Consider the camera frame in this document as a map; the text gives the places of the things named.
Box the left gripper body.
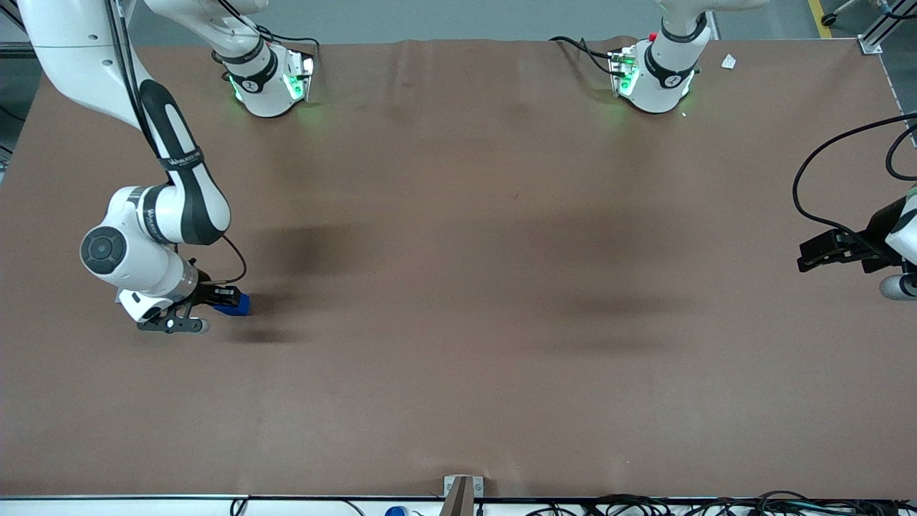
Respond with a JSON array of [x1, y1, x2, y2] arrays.
[[857, 196, 909, 274]]

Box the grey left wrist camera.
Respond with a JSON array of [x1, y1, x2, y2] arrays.
[[879, 273, 917, 301]]

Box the black left arm base cable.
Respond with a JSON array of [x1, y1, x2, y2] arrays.
[[549, 35, 621, 78]]

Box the black right arm base cable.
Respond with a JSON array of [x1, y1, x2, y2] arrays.
[[211, 0, 321, 81]]

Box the brown table cover sheet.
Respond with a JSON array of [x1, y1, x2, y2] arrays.
[[0, 36, 917, 500]]

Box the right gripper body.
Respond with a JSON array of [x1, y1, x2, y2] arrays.
[[117, 279, 210, 323]]

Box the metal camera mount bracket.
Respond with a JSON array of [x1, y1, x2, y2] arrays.
[[438, 474, 485, 516]]

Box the blue plastic block part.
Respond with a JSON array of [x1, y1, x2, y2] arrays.
[[213, 291, 252, 317]]

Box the aluminium frame post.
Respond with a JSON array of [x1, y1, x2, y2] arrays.
[[858, 0, 917, 56]]

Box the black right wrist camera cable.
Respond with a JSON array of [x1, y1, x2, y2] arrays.
[[106, 0, 249, 285]]

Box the black left wrist camera cable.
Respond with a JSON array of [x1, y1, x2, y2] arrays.
[[791, 113, 917, 241]]

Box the black cable bundle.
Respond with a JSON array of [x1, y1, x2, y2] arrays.
[[524, 490, 917, 516]]

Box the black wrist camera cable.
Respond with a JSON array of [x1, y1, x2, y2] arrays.
[[791, 113, 917, 241], [106, 0, 249, 285]]

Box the black arm base cable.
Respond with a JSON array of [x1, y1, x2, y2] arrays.
[[549, 35, 621, 78], [211, 0, 321, 81]]

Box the black looped cable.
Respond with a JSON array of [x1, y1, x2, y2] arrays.
[[885, 125, 917, 182]]

